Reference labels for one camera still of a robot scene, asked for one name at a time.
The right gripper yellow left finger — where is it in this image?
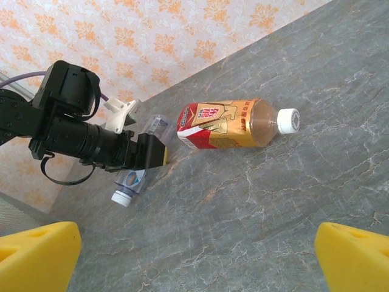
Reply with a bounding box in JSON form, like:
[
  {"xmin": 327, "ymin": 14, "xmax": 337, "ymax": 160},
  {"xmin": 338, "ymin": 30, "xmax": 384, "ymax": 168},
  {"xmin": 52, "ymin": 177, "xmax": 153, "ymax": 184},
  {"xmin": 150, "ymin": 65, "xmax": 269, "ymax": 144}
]
[{"xmin": 0, "ymin": 221, "xmax": 82, "ymax": 292}]

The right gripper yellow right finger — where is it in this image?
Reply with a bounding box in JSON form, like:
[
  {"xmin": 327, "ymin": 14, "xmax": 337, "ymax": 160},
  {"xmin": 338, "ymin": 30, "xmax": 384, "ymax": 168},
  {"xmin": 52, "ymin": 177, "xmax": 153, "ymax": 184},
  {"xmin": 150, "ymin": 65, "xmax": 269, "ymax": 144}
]
[{"xmin": 314, "ymin": 221, "xmax": 389, "ymax": 292}]

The clear bottle white cap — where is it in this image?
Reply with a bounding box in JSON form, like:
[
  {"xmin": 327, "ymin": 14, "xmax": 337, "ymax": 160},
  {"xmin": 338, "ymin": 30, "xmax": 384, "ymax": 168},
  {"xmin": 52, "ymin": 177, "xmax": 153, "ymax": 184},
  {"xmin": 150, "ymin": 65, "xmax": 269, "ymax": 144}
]
[{"xmin": 111, "ymin": 114, "xmax": 171, "ymax": 207}]

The red gold label bottle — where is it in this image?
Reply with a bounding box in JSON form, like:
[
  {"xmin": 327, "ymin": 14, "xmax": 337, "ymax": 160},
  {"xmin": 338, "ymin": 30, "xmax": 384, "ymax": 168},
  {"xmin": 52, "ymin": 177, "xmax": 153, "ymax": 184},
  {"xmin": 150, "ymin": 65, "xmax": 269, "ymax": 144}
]
[{"xmin": 176, "ymin": 97, "xmax": 301, "ymax": 151}]

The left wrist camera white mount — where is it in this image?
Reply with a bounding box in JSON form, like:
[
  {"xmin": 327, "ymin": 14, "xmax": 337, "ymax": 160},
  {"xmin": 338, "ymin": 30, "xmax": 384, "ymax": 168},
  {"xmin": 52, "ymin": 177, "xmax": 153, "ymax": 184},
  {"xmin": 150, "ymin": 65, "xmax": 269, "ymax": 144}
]
[{"xmin": 103, "ymin": 96, "xmax": 143, "ymax": 134}]

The thin black camera cable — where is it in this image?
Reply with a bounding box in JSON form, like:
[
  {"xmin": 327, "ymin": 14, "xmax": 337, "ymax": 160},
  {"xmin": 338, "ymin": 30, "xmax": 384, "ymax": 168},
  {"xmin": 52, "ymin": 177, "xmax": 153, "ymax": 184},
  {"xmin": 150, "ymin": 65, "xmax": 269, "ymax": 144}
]
[{"xmin": 40, "ymin": 153, "xmax": 95, "ymax": 186}]

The aluminium frame post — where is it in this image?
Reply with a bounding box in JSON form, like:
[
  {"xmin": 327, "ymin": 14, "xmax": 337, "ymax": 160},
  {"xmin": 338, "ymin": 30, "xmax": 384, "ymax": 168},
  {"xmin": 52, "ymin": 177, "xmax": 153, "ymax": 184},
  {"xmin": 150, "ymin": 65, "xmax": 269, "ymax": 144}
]
[{"xmin": 0, "ymin": 71, "xmax": 37, "ymax": 103}]

